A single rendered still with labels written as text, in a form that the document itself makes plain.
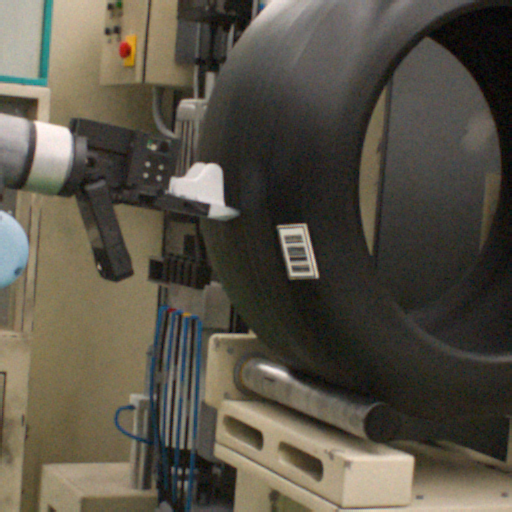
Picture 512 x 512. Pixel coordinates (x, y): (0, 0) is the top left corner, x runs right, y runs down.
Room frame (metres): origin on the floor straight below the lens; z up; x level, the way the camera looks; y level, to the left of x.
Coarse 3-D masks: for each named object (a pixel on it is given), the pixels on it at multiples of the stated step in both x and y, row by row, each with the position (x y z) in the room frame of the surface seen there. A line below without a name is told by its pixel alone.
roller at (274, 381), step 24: (264, 360) 1.77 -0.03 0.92; (264, 384) 1.72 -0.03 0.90; (288, 384) 1.66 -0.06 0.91; (312, 384) 1.62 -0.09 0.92; (312, 408) 1.60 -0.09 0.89; (336, 408) 1.54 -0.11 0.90; (360, 408) 1.50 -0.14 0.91; (384, 408) 1.48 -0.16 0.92; (360, 432) 1.49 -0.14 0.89; (384, 432) 1.49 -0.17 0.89
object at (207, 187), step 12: (204, 168) 1.50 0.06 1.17; (216, 168) 1.50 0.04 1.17; (180, 180) 1.48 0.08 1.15; (192, 180) 1.49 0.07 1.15; (204, 180) 1.49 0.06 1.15; (216, 180) 1.50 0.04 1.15; (180, 192) 1.48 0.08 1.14; (192, 192) 1.49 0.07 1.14; (204, 192) 1.50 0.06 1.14; (216, 192) 1.50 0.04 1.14; (216, 204) 1.50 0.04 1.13; (216, 216) 1.50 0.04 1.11; (228, 216) 1.52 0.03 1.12
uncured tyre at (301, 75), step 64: (320, 0) 1.52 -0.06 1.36; (384, 0) 1.48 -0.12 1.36; (448, 0) 1.50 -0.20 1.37; (256, 64) 1.56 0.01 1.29; (320, 64) 1.47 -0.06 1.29; (384, 64) 1.47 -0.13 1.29; (256, 128) 1.50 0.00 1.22; (320, 128) 1.45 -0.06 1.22; (256, 192) 1.49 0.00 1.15; (320, 192) 1.45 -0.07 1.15; (256, 256) 1.51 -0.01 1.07; (320, 256) 1.45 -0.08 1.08; (256, 320) 1.62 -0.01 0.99; (320, 320) 1.48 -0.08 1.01; (384, 320) 1.48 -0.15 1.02; (448, 320) 1.84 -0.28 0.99; (384, 384) 1.52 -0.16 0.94; (448, 384) 1.52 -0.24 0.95
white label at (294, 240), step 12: (288, 228) 1.45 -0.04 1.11; (300, 228) 1.44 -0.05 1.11; (288, 240) 1.46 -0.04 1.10; (300, 240) 1.45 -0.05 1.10; (288, 252) 1.46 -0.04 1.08; (300, 252) 1.45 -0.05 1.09; (312, 252) 1.44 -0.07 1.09; (288, 264) 1.47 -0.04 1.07; (300, 264) 1.45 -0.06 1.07; (312, 264) 1.44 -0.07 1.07; (300, 276) 1.46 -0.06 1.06; (312, 276) 1.45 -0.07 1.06
